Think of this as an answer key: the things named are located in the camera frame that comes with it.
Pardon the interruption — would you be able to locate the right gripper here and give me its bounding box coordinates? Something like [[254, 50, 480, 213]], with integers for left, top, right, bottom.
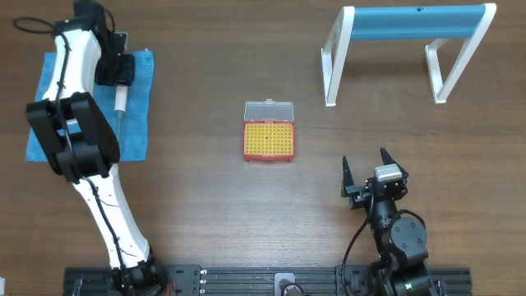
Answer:
[[339, 147, 410, 210]]

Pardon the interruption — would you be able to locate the blue cloth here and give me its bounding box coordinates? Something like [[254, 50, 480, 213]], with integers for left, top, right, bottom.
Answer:
[[25, 49, 156, 164]]

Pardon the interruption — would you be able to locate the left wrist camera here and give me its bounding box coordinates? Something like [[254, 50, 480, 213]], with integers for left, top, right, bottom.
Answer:
[[108, 31, 131, 55]]

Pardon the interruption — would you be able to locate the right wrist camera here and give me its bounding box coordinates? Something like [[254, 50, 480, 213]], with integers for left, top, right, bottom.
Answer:
[[372, 163, 404, 183]]

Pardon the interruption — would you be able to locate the mounting rail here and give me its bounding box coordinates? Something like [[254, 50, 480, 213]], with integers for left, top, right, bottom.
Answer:
[[62, 264, 474, 296]]

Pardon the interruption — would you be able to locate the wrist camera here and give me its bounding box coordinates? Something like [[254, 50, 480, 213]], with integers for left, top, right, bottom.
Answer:
[[108, 31, 131, 55], [372, 163, 404, 183]]

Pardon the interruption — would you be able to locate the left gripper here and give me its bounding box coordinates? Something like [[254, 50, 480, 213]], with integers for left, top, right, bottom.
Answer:
[[95, 53, 136, 87]]

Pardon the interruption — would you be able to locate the black cable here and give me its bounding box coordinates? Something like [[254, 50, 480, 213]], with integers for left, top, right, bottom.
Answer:
[[340, 195, 376, 296], [12, 16, 129, 284]]

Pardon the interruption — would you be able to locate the white and blue stand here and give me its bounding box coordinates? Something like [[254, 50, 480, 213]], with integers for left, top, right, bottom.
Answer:
[[320, 2, 498, 109]]

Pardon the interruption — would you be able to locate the red and yellow tip box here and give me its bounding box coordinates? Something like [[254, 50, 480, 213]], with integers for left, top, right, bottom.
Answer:
[[242, 98, 298, 164]]

